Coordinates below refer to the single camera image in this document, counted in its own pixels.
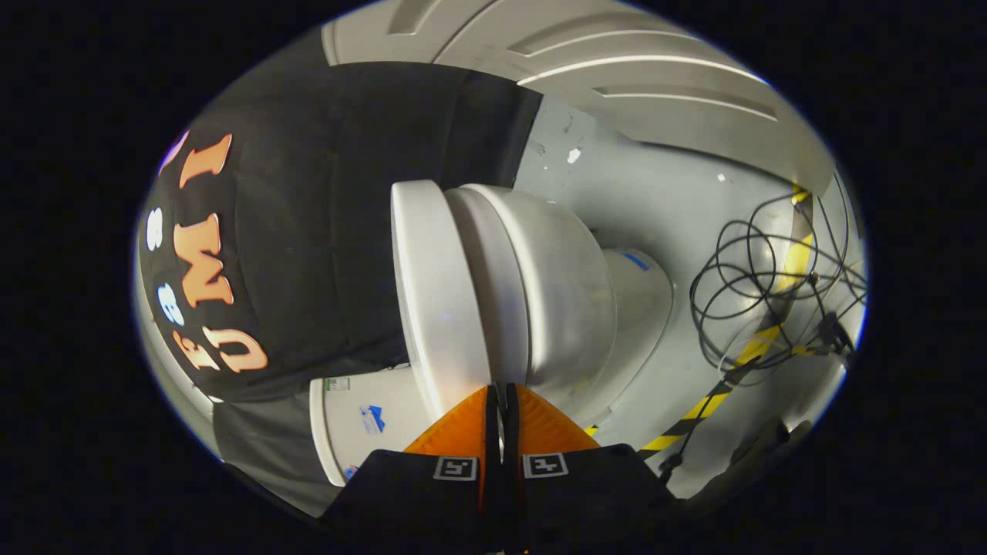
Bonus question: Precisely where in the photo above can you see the white drawer cabinet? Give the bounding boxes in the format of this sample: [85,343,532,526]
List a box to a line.
[320,0,840,193]

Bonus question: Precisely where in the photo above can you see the white toilet lid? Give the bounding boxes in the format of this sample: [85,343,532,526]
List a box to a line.
[390,179,496,423]

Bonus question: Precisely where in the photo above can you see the yellow black floor tape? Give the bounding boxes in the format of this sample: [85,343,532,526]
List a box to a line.
[584,185,817,456]

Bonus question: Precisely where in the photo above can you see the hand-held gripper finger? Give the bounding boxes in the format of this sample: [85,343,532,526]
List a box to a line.
[503,383,679,553]
[320,385,503,553]

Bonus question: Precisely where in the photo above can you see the black backdrop cloth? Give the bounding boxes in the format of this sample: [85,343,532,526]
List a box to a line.
[139,62,544,517]

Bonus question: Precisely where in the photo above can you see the tangled black cables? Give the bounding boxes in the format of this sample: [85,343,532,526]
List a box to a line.
[662,176,871,483]

